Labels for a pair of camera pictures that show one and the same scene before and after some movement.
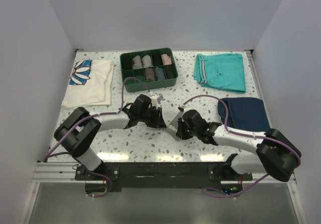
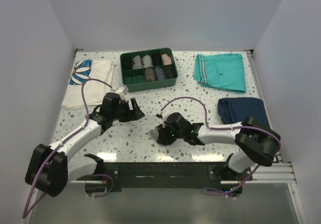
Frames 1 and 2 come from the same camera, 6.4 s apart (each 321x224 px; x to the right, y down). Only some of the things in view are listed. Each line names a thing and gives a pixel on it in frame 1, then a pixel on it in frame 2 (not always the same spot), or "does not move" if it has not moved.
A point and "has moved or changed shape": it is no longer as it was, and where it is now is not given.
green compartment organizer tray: (157, 69) does not move
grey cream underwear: (172, 127) has moved or changed shape
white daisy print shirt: (91, 84) does not move
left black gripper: (158, 121) -> (138, 113)
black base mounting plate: (112, 176) does not move
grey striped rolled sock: (137, 63) does not move
